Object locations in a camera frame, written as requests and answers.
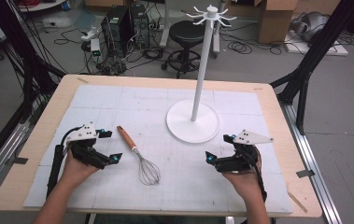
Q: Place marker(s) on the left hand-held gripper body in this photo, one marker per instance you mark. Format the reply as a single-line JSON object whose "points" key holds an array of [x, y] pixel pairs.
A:
{"points": [[82, 149]]}

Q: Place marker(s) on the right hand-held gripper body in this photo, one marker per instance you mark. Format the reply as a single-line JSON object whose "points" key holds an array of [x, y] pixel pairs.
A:
{"points": [[238, 161]]}

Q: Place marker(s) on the white hook stand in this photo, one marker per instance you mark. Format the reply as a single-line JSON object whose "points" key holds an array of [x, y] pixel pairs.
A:
{"points": [[200, 81]]}

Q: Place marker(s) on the person's right hand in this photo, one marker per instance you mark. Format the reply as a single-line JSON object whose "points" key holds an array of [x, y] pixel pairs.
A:
{"points": [[246, 183]]}

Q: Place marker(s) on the person's left hand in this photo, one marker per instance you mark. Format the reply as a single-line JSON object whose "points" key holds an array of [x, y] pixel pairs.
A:
{"points": [[73, 172]]}

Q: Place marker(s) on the white gridded mat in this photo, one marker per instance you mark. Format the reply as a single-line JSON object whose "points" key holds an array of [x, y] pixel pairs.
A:
{"points": [[177, 174]]}

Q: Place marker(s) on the tan tape strip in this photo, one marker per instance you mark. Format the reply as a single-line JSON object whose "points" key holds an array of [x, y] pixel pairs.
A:
{"points": [[82, 80], [296, 201]]}

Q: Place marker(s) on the black tape piece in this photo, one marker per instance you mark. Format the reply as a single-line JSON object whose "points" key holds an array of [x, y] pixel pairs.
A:
{"points": [[20, 160], [305, 173]]}

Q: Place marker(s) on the white box with green light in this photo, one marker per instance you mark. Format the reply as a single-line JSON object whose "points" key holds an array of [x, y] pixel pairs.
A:
{"points": [[95, 46]]}

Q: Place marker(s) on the white power strip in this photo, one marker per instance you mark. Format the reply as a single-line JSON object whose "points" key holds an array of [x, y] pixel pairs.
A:
{"points": [[90, 34]]}

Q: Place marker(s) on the large black computer tower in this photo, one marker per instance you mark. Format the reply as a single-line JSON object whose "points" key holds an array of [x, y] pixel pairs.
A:
{"points": [[115, 29]]}

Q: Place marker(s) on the black metal stand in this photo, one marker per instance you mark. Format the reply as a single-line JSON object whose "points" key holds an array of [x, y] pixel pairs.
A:
{"points": [[308, 65]]}

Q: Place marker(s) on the small black computer tower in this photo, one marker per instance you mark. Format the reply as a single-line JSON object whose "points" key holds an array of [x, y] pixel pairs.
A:
{"points": [[140, 26]]}

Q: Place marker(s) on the black round stool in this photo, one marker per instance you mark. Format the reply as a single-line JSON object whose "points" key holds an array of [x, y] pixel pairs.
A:
{"points": [[186, 32]]}

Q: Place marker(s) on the tall cardboard box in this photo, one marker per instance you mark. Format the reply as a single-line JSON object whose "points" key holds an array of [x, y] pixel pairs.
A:
{"points": [[274, 21]]}

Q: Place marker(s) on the flat cardboard box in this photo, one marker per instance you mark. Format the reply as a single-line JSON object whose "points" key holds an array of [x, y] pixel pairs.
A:
{"points": [[103, 3]]}

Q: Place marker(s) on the white flat board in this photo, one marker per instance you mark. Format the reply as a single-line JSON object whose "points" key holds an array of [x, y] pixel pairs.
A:
{"points": [[336, 49]]}

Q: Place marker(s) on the grey white headset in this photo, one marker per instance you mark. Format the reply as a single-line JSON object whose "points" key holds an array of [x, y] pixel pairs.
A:
{"points": [[311, 25]]}

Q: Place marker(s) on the white round table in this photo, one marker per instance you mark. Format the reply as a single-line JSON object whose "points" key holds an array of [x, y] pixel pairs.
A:
{"points": [[40, 4]]}

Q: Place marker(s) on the grey metal post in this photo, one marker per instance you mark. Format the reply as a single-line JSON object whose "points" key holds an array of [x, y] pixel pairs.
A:
{"points": [[165, 25]]}

